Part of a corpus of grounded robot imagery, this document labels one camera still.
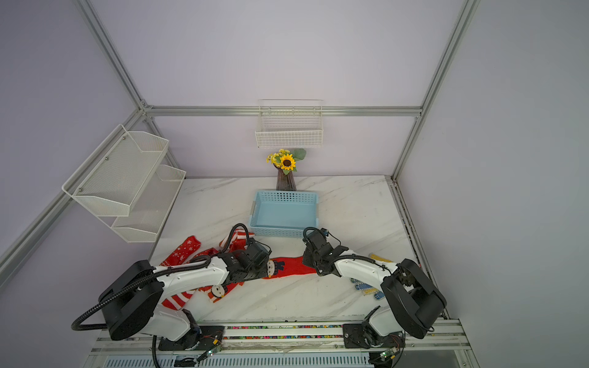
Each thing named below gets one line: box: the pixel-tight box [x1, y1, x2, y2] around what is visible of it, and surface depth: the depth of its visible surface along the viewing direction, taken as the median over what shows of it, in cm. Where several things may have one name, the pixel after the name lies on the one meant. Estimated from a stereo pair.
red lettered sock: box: [159, 235, 216, 267], surface depth 95 cm
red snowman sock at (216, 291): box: [197, 281, 244, 303], surface depth 83 cm
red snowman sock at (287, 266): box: [263, 256, 317, 280], surface depth 90 cm
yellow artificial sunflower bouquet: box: [266, 147, 307, 176], surface depth 97 cm
